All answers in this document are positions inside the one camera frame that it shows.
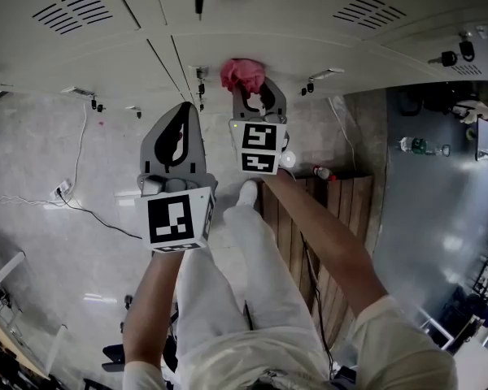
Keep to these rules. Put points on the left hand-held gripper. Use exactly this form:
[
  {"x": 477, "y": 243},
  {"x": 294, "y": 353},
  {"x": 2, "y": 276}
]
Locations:
[{"x": 171, "y": 222}]

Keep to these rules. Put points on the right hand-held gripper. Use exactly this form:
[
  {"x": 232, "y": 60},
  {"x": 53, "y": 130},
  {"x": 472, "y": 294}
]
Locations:
[{"x": 260, "y": 144}]

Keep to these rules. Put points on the pink microfibre cloth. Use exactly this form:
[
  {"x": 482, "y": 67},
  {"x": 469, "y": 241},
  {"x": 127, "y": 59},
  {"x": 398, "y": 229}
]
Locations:
[{"x": 240, "y": 71}]

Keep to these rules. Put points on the grey metal lockers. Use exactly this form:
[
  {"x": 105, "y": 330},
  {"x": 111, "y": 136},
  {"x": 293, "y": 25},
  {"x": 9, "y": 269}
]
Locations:
[{"x": 268, "y": 27}]

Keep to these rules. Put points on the person's right forearm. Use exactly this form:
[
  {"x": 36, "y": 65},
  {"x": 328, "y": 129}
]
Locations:
[{"x": 329, "y": 238}]

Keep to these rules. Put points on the person's left forearm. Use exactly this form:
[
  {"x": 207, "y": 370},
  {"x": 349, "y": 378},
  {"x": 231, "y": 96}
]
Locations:
[{"x": 150, "y": 307}]

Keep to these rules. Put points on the small red white bottle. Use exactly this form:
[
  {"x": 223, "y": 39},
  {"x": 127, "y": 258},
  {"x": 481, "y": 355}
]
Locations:
[{"x": 322, "y": 172}]

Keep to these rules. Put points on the white power strip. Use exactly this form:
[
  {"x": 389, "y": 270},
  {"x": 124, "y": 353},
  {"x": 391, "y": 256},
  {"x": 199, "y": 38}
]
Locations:
[{"x": 63, "y": 187}]

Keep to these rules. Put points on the wooden slat platform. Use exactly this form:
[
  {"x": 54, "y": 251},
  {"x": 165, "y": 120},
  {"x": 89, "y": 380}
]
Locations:
[{"x": 345, "y": 209}]

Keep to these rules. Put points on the person's white trousers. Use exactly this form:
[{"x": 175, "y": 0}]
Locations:
[{"x": 211, "y": 299}]

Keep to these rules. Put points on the clear bottle green label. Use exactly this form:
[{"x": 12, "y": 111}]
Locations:
[{"x": 419, "y": 145}]

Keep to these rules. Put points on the black office chair base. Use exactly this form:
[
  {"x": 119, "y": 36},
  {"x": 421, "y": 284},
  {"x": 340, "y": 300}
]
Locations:
[{"x": 114, "y": 354}]

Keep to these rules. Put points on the small tape roll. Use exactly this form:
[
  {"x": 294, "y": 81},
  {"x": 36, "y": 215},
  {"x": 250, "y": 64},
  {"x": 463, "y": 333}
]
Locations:
[{"x": 470, "y": 134}]

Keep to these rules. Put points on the white cloth bag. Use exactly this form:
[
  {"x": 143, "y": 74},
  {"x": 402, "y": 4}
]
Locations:
[{"x": 477, "y": 110}]

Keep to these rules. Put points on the wooden desk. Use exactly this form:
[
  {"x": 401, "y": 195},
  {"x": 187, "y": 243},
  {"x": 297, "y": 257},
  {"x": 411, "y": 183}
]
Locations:
[{"x": 12, "y": 339}]

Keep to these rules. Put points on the white cartoon print shirt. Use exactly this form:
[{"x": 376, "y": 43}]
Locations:
[{"x": 398, "y": 347}]

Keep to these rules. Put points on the white metal frame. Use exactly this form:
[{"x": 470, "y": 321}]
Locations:
[{"x": 6, "y": 268}]

